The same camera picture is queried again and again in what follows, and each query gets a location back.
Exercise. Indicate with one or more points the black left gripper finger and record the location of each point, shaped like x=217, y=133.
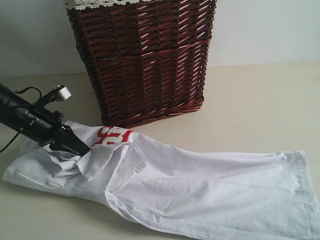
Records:
x=69, y=139
x=62, y=148

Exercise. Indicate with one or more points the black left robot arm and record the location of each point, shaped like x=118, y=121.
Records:
x=24, y=112

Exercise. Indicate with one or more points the white shirt garment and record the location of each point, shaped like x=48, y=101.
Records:
x=206, y=196

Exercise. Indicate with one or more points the dark brown wicker basket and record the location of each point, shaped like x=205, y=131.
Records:
x=146, y=61

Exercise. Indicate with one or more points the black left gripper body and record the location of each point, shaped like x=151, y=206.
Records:
x=47, y=128

